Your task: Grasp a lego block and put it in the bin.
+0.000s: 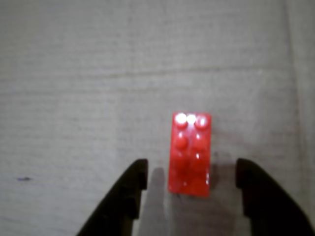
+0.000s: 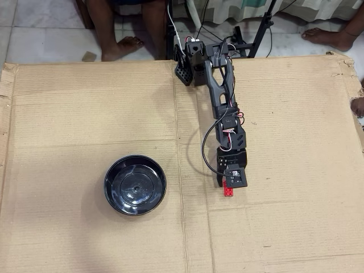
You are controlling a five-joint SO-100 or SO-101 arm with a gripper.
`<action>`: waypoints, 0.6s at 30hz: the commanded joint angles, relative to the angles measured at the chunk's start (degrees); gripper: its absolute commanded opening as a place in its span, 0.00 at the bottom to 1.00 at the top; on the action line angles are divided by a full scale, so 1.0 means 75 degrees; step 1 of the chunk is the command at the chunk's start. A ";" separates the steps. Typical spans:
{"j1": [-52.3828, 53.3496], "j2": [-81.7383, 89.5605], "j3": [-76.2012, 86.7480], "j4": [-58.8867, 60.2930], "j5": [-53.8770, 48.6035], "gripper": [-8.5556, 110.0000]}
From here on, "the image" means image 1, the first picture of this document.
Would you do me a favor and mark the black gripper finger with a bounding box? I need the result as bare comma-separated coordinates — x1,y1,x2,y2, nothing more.
74,159,149,236
235,158,315,236

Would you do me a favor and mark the red lego block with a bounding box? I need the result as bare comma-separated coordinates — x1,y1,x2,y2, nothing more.
167,112,213,198

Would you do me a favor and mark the large brown cardboard sheet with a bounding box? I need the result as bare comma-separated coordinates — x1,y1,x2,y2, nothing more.
0,0,315,236

